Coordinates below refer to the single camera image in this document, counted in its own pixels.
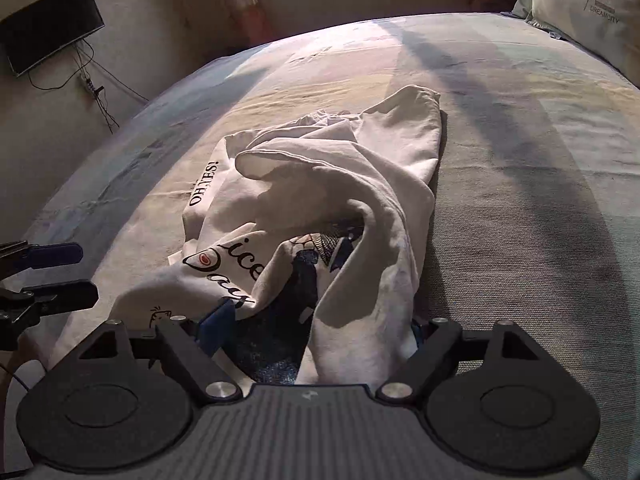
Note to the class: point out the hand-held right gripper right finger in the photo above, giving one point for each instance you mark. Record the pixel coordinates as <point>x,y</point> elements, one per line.
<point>435,345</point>

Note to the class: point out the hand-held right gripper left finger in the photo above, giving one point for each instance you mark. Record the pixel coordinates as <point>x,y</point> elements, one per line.
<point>216,325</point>

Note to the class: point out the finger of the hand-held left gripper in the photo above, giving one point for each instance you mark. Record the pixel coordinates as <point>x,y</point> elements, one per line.
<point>55,254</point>
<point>65,296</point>

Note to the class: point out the white printed t-shirt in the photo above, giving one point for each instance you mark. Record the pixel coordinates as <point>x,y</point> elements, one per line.
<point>350,200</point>

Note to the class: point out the bed with striped sheet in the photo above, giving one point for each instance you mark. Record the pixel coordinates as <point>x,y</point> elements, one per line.
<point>500,210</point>

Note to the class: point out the wooden nightstand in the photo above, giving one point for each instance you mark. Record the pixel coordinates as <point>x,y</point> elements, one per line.
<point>492,1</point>

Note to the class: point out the large printed pillow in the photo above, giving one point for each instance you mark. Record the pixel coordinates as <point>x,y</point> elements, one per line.
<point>590,5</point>

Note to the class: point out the black wall television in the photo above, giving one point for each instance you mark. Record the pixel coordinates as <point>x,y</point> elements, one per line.
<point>47,27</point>

